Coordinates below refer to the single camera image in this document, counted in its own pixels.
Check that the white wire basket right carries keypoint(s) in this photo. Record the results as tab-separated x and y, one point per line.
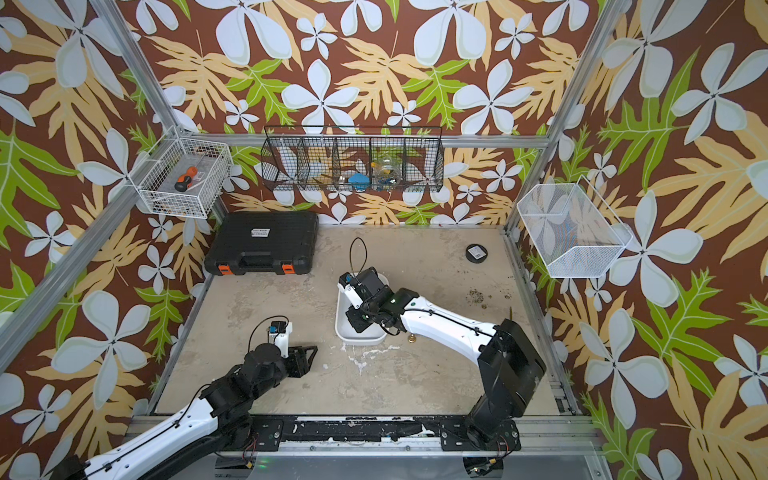
573	229

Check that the clear plastic container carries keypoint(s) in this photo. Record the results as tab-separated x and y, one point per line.
387	171

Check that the white wire basket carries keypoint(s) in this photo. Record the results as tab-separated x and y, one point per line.
168	159
573	229

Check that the black tool case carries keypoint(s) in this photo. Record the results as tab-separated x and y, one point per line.
260	242

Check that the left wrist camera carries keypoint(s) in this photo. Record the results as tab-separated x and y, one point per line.
279	335

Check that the white wire basket left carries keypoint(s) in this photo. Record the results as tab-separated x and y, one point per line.
168	159

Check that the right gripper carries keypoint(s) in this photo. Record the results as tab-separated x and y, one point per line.
352	314

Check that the black round tape disc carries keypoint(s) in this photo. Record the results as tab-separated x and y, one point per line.
476	253

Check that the white plastic storage box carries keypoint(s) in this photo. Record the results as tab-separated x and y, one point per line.
352	329

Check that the black wire basket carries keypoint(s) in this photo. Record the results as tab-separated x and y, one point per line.
324	161

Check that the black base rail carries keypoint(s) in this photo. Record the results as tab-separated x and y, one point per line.
454	433

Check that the blue object in basket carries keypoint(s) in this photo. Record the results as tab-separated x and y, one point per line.
359	182

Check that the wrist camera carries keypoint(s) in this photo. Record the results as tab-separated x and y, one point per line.
279	335
353	290

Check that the red black screwdriver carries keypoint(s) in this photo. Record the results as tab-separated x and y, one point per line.
185	180

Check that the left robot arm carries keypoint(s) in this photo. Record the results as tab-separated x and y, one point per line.
218	417

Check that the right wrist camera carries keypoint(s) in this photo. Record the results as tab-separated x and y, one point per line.
353	290

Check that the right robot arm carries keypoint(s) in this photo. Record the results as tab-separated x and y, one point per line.
510	367

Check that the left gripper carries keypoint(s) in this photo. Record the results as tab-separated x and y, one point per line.
301	363

